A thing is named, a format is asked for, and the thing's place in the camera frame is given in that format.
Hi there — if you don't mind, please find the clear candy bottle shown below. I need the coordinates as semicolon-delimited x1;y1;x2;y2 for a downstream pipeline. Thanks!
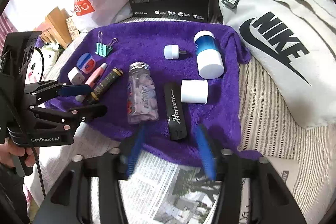
126;62;159;124

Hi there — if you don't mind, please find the black Horizon stick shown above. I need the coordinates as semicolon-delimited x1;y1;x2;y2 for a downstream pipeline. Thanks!
164;82;188;141

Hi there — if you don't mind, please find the white USB charger plug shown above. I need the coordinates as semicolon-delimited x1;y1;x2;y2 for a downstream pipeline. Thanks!
67;67;85;85

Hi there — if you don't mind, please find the black and gold tube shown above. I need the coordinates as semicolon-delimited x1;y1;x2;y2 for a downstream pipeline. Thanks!
85;68;123;105

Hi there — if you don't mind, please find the pink and grey pen tube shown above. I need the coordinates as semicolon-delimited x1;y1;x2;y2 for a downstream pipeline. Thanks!
85;63;108;88

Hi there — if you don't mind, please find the blue and pink jar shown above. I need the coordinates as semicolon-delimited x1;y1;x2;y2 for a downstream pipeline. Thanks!
76;53;96;74

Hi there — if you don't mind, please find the small white cylinder cap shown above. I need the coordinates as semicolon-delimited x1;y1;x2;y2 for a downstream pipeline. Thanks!
181;80;209;104

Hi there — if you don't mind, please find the mint green binder clip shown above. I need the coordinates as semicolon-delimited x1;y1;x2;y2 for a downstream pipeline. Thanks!
95;31;118;57

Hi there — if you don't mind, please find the blue and white bottle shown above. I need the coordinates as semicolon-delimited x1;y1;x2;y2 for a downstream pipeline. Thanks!
194;30;224;80

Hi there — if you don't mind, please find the small translucent white cap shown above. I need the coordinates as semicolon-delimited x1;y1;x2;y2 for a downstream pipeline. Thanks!
163;45;187;60

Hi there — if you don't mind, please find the person's left hand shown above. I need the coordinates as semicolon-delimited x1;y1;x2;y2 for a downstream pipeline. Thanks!
0;138;36;168

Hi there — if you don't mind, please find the floral pillow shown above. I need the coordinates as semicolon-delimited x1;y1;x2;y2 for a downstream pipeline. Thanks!
25;43;62;84

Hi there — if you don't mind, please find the newspaper sheet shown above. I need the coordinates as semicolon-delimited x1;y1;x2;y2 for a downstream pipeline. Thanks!
39;124;221;223

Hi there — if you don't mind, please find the purple towel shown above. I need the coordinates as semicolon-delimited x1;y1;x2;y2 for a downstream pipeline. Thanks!
44;20;263;168

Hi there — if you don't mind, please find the striped grey bed sheet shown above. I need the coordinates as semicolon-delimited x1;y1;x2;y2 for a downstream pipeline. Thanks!
47;16;336;224

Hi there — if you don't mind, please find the patterned book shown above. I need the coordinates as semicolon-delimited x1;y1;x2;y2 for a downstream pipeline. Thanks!
66;16;80;40

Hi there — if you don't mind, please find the grey Nike waist bag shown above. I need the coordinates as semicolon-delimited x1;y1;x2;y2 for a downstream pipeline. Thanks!
219;0;335;129

